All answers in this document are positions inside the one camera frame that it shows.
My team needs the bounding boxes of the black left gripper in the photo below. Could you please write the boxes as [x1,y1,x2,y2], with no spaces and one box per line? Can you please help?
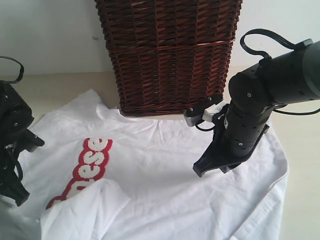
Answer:
[0,81,34,207]

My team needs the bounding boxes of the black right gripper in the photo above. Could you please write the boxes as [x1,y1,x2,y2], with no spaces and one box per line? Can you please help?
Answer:
[192,71,272,178]

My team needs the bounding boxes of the white t-shirt with red lettering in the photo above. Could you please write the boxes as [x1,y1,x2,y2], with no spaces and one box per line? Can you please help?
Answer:
[0,90,288,240]

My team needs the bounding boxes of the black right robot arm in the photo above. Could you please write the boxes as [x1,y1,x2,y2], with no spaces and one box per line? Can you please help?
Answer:
[193,40,320,177]

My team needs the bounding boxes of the dark brown wicker basket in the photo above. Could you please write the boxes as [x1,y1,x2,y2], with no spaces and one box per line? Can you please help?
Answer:
[95,0,242,117]

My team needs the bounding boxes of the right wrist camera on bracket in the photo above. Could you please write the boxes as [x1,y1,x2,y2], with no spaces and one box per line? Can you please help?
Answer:
[183,94,228,127]

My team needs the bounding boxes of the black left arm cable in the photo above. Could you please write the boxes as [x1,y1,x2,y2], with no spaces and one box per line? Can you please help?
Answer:
[0,56,25,86]

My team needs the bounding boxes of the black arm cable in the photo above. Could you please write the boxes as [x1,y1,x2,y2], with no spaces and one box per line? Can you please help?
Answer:
[0,56,25,86]
[239,28,298,61]

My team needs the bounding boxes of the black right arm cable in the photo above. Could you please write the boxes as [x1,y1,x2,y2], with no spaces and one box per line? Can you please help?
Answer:
[239,28,298,61]

